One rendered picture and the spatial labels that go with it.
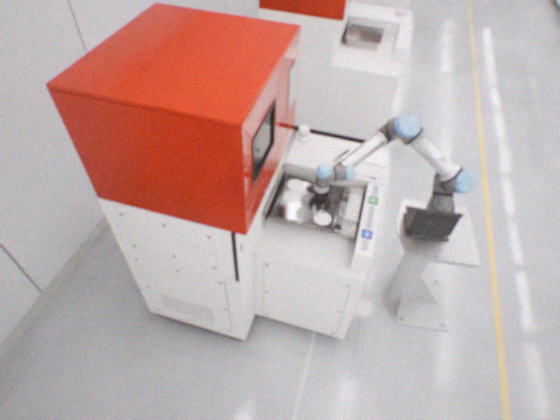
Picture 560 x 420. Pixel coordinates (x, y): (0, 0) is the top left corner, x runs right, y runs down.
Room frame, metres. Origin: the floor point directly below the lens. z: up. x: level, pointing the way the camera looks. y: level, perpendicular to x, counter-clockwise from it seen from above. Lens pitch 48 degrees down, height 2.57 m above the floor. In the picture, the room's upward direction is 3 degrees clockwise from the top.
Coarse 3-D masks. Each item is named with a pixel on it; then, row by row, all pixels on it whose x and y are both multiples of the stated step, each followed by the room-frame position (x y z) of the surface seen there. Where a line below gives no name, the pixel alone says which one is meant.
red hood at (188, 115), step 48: (96, 48) 1.50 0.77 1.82; (144, 48) 1.52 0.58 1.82; (192, 48) 1.54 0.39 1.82; (240, 48) 1.56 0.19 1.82; (288, 48) 1.60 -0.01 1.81; (96, 96) 1.17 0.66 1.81; (144, 96) 1.17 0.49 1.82; (192, 96) 1.19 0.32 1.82; (240, 96) 1.20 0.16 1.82; (288, 96) 1.64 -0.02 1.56; (96, 144) 1.19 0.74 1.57; (144, 144) 1.14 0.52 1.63; (192, 144) 1.08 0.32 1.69; (240, 144) 1.04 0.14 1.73; (96, 192) 1.22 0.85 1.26; (144, 192) 1.15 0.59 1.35; (192, 192) 1.09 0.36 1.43; (240, 192) 1.04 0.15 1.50
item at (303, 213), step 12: (288, 180) 1.74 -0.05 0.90; (300, 192) 1.64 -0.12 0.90; (336, 192) 1.66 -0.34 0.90; (288, 204) 1.54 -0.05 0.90; (300, 204) 1.54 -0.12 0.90; (336, 204) 1.55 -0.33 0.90; (276, 216) 1.44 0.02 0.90; (288, 216) 1.44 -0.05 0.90; (300, 216) 1.45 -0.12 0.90; (312, 216) 1.45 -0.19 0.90
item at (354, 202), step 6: (348, 198) 1.63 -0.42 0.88; (354, 198) 1.63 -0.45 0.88; (360, 198) 1.63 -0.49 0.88; (348, 204) 1.58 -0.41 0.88; (354, 204) 1.58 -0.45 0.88; (360, 204) 1.58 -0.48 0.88; (348, 210) 1.53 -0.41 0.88; (354, 210) 1.53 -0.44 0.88; (342, 234) 1.35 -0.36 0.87; (348, 234) 1.35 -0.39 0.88
